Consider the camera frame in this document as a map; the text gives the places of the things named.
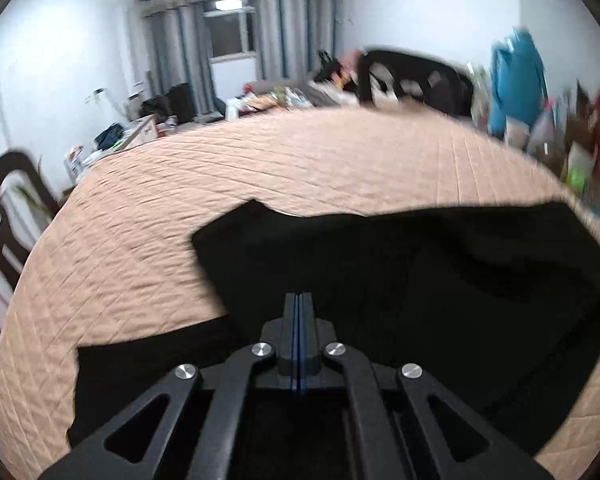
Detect grey striped curtain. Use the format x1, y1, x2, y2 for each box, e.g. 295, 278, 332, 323
250, 0, 338, 81
140, 0, 218, 116

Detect black plastic chair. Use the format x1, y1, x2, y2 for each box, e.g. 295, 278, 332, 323
0, 149, 63, 346
355, 49, 476, 118

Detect blue thermos jug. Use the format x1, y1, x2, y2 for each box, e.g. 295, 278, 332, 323
489, 30, 548, 136

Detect peach quilted blanket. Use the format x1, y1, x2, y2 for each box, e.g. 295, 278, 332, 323
0, 107, 600, 480

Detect black suitcase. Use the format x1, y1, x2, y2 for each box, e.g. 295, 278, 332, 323
140, 82, 196, 123

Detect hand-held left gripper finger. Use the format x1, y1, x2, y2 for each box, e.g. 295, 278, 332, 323
298, 294, 556, 480
37, 294, 298, 480

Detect grey sofa with clutter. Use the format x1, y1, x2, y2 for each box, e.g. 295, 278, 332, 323
245, 79, 361, 108

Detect black pants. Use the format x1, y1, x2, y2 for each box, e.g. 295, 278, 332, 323
67, 199, 600, 480

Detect window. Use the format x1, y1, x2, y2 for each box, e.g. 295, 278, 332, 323
202, 0, 258, 61

